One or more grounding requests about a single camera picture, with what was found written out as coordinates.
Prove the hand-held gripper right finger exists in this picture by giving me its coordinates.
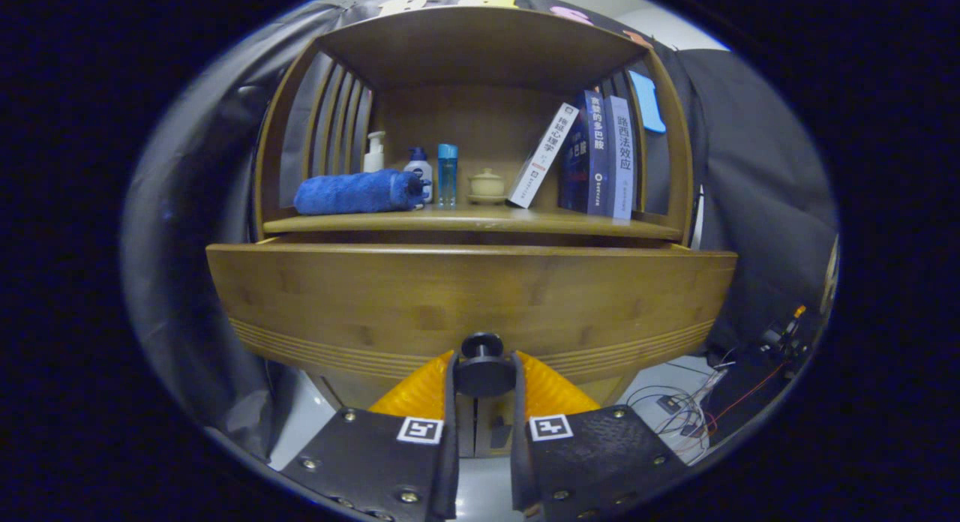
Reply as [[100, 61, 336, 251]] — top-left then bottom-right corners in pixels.
[[510, 349, 691, 519]]

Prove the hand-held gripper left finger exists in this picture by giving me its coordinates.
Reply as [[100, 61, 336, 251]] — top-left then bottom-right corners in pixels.
[[281, 349, 460, 522]]

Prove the wooden countertop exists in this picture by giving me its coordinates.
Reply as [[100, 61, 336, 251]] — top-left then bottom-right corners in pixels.
[[262, 203, 683, 242]]

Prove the wooden cabinet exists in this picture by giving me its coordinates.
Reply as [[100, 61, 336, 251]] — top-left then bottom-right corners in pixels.
[[251, 4, 695, 459]]

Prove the beige lidded teacup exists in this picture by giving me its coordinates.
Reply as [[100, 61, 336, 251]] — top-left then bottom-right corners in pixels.
[[468, 167, 508, 206]]

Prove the clear blue bottle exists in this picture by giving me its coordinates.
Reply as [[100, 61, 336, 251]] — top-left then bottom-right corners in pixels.
[[437, 143, 458, 207]]

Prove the rolled blue towel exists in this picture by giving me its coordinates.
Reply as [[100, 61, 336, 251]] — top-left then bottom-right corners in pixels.
[[292, 169, 432, 216]]

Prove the black device with orange part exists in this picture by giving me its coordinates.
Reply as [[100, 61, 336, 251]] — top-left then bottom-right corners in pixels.
[[757, 304, 809, 362]]

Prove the white book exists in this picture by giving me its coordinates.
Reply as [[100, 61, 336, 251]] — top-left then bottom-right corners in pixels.
[[507, 102, 580, 209]]

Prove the white bottle with blue cap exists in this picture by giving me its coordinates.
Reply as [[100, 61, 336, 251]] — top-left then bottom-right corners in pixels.
[[403, 146, 434, 204]]

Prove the dark blue book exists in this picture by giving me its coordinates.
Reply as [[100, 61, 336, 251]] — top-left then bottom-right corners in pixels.
[[557, 89, 610, 216]]

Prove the light blue book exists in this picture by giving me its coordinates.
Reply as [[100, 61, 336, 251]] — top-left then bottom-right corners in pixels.
[[604, 95, 637, 221]]

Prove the black backdrop cloth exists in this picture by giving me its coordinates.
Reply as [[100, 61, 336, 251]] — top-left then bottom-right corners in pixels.
[[120, 0, 841, 463]]

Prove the loose cables bundle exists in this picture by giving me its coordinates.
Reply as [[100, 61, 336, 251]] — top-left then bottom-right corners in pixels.
[[626, 357, 740, 459]]

